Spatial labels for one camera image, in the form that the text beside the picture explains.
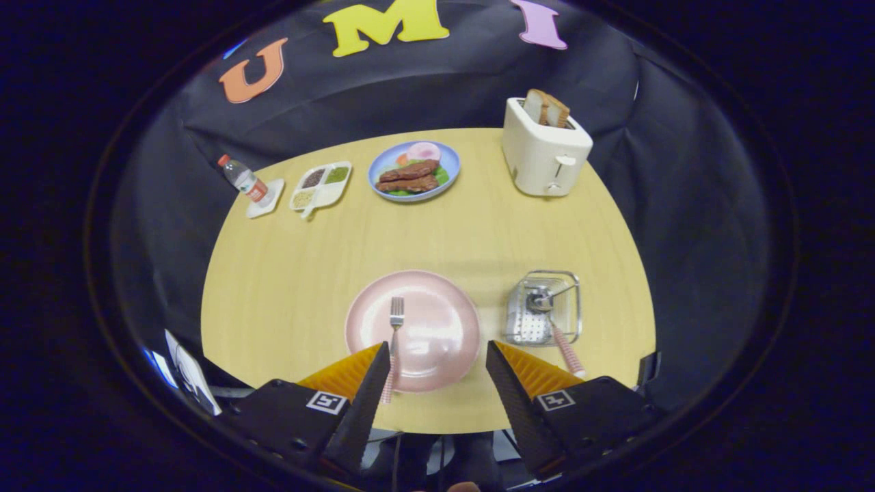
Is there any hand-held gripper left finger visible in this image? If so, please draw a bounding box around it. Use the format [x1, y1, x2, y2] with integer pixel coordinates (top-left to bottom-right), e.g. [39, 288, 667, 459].
[232, 342, 392, 479]

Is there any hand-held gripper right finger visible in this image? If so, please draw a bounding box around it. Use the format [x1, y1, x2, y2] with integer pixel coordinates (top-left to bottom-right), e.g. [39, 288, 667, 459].
[485, 340, 667, 480]

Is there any spoon with pink checked handle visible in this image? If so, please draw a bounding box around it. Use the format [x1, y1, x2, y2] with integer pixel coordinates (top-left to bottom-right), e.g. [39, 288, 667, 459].
[526, 287, 587, 379]

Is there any fork with pink checked handle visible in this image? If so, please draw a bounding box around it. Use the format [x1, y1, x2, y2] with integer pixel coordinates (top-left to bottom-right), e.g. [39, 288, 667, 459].
[381, 297, 405, 404]

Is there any perforated metal tray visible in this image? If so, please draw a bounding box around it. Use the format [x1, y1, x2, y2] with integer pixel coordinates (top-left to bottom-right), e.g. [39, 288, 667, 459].
[506, 270, 583, 347]

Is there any pink plate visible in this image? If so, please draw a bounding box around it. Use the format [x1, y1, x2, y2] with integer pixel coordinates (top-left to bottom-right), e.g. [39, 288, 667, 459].
[344, 270, 482, 394]

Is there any white paper sheet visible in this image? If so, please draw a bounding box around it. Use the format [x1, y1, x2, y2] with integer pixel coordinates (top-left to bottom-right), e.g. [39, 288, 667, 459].
[164, 329, 223, 416]

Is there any brown meat slice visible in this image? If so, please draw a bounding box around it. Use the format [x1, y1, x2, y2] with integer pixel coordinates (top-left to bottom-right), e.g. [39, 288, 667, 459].
[379, 160, 440, 183]
[377, 174, 440, 194]

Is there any white divided condiment dish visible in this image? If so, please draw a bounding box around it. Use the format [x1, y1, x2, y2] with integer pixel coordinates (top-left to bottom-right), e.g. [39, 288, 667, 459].
[289, 161, 353, 219]

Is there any white square coaster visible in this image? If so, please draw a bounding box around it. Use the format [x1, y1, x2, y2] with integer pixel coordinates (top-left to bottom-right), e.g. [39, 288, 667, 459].
[246, 179, 285, 219]

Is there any green lettuce leaf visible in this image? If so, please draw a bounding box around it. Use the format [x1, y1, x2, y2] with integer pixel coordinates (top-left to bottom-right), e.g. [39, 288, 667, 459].
[386, 161, 450, 198]

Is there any blue plate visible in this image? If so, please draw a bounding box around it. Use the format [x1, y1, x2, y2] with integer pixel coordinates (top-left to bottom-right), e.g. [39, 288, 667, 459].
[368, 140, 461, 203]

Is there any white toaster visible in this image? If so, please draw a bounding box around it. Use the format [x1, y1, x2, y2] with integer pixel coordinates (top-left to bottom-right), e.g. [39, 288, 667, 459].
[502, 97, 594, 199]

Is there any clear bottle with red cap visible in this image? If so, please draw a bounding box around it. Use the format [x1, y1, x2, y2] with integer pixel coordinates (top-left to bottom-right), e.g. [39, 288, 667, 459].
[217, 154, 271, 204]

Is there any brown bread slice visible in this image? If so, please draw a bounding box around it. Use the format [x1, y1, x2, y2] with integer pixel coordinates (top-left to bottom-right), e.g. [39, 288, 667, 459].
[523, 89, 549, 126]
[544, 94, 571, 129]

